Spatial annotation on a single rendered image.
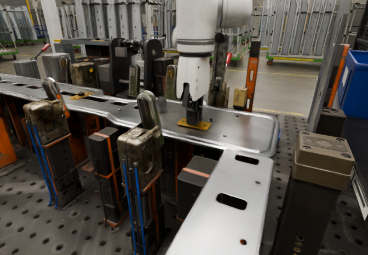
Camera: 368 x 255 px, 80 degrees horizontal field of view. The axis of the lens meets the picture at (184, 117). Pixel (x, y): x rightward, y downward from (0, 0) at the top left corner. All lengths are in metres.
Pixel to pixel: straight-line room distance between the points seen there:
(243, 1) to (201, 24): 0.09
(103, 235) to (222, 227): 0.46
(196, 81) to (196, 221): 0.28
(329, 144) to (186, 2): 0.36
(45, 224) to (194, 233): 0.58
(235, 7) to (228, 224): 0.38
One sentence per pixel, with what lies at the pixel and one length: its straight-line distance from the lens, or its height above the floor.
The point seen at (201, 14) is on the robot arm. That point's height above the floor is 1.26.
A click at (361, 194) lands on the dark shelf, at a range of 0.42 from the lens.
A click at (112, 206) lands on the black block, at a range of 0.69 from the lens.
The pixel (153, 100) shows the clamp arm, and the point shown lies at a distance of 0.44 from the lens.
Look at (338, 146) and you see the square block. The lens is 0.44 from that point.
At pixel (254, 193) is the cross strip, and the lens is 0.38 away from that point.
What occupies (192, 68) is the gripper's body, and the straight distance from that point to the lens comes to 0.47.
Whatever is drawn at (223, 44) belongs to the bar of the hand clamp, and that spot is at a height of 1.18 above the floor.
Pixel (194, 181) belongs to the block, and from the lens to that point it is 0.42.
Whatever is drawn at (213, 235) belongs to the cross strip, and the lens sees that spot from 0.32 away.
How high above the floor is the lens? 1.25
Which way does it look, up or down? 24 degrees down
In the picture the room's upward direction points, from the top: straight up
